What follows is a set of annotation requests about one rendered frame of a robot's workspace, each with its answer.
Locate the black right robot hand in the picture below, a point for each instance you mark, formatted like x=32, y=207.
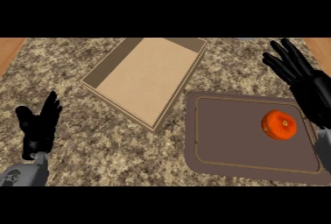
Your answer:
x=307, y=84

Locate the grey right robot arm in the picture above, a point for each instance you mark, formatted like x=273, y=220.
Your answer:
x=323, y=148

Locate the orange squash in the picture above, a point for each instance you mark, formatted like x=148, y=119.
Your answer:
x=279, y=124

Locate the open cardboard box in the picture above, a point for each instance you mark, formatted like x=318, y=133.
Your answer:
x=143, y=80

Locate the grey-blue object at edge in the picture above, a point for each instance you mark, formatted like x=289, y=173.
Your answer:
x=245, y=38

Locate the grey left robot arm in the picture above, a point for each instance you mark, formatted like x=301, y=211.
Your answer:
x=26, y=172

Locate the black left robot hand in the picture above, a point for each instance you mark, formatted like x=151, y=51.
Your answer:
x=38, y=128

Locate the brown tray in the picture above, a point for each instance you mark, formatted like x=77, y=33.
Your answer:
x=250, y=137

